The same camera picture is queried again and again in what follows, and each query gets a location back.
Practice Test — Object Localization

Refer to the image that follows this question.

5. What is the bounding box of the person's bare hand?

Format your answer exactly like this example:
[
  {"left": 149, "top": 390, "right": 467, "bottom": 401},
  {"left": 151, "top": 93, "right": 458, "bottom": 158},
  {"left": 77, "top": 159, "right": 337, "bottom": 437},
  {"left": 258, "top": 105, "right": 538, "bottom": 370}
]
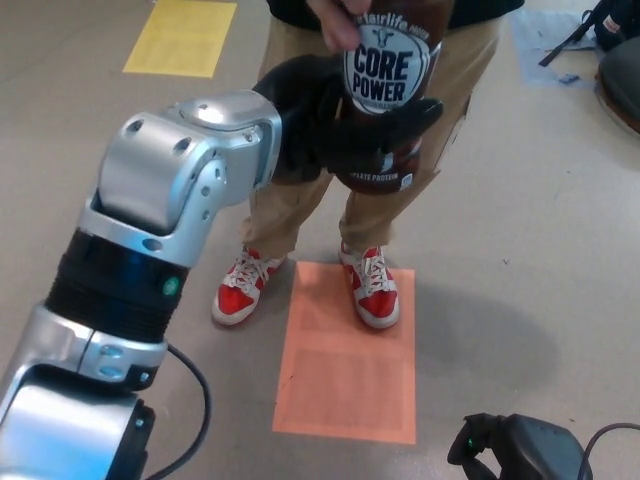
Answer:
[{"left": 305, "top": 0, "right": 371, "bottom": 51}]

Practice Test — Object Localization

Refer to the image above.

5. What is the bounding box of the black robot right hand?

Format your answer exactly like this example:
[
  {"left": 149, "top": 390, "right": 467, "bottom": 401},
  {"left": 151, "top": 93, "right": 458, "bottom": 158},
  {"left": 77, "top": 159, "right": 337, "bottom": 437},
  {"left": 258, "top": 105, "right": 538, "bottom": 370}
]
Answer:
[{"left": 447, "top": 412, "right": 586, "bottom": 480}]

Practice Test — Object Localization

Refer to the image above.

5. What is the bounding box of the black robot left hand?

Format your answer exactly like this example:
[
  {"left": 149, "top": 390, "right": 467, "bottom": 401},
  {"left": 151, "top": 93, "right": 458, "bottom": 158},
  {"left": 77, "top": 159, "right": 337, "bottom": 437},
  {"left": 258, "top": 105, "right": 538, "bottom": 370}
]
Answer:
[{"left": 252, "top": 53, "right": 445, "bottom": 184}]

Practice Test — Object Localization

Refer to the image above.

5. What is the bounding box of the brown protein shake bottle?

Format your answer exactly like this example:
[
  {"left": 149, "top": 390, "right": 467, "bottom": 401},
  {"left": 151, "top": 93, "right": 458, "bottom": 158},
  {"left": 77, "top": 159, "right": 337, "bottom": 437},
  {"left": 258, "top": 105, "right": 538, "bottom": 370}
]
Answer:
[{"left": 341, "top": 0, "right": 446, "bottom": 194}]

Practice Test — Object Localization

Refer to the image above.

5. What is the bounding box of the person in khaki pants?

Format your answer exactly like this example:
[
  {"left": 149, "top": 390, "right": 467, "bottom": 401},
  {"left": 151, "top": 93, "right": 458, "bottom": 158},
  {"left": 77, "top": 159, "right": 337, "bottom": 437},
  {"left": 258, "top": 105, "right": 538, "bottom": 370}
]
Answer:
[{"left": 238, "top": 10, "right": 502, "bottom": 259}]

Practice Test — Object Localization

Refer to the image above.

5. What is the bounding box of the person's right red white sneaker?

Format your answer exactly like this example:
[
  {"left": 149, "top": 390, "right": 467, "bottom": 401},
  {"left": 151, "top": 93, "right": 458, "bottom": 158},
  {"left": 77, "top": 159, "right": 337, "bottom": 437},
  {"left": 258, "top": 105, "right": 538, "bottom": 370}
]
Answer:
[{"left": 211, "top": 245, "right": 289, "bottom": 327}]

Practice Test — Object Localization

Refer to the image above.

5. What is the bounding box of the person's red white sneaker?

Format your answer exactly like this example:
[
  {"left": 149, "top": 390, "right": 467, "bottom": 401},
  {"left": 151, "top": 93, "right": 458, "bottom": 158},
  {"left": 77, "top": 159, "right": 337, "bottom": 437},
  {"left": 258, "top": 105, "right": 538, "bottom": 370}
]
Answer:
[
  {"left": 211, "top": 245, "right": 289, "bottom": 327},
  {"left": 338, "top": 242, "right": 400, "bottom": 330}
]

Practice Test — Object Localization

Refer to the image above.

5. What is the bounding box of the person's left red white sneaker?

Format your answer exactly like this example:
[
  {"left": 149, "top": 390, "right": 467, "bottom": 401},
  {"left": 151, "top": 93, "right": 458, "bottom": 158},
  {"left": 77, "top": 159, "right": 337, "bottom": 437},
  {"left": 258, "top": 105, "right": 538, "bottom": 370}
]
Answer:
[{"left": 338, "top": 242, "right": 400, "bottom": 330}]

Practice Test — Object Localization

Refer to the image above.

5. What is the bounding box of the yellow paper sheet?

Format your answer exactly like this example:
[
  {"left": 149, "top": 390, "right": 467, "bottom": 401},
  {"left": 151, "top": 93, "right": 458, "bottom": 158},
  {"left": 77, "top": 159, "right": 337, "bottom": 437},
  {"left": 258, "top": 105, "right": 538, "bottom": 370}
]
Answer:
[{"left": 121, "top": 0, "right": 238, "bottom": 79}]

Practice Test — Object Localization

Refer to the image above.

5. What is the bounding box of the black shirt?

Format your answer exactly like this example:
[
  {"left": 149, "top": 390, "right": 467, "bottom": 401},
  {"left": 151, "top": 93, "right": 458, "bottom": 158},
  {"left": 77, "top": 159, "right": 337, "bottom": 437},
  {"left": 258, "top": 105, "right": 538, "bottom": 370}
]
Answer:
[{"left": 267, "top": 0, "right": 526, "bottom": 31}]

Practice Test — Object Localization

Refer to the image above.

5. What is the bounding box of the orange paper sheet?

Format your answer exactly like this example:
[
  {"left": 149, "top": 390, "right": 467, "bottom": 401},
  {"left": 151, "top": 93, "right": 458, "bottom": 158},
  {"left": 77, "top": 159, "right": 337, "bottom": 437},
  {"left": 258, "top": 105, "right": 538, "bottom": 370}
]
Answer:
[{"left": 271, "top": 260, "right": 417, "bottom": 445}]

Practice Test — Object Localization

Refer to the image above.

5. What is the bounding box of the light blue plastic sheet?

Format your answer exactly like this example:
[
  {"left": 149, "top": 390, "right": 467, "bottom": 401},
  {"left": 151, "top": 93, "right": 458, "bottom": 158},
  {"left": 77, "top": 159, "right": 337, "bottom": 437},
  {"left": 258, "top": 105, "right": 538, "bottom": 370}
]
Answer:
[{"left": 510, "top": 9, "right": 601, "bottom": 86}]

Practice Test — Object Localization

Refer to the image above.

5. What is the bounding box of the black backpack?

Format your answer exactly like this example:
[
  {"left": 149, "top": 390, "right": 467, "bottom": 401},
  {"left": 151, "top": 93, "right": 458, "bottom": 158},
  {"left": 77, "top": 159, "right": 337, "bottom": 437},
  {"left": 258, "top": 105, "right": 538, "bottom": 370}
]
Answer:
[{"left": 538, "top": 0, "right": 640, "bottom": 67}]

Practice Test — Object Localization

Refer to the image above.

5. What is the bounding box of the grey round stool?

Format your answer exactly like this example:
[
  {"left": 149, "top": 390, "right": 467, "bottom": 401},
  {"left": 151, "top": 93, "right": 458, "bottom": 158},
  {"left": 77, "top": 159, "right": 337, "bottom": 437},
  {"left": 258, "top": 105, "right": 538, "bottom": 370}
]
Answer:
[{"left": 594, "top": 43, "right": 640, "bottom": 134}]

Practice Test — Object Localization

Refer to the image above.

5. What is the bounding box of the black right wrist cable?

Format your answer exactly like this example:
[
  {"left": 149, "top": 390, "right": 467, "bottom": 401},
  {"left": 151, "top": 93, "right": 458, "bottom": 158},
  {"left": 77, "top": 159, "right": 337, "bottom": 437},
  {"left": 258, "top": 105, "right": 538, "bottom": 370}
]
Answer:
[{"left": 579, "top": 423, "right": 640, "bottom": 480}]

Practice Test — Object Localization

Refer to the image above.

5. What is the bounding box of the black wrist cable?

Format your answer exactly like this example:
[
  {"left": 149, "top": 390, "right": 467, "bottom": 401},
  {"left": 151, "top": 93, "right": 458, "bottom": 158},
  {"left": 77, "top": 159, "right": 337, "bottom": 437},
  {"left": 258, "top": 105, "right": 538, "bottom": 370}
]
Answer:
[
  {"left": 579, "top": 423, "right": 640, "bottom": 480},
  {"left": 141, "top": 343, "right": 211, "bottom": 480}
]

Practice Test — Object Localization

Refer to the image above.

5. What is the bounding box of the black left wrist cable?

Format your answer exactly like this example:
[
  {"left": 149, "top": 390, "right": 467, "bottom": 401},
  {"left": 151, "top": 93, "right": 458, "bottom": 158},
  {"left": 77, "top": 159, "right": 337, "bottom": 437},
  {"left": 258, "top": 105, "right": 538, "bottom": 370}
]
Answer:
[{"left": 141, "top": 343, "right": 211, "bottom": 480}]

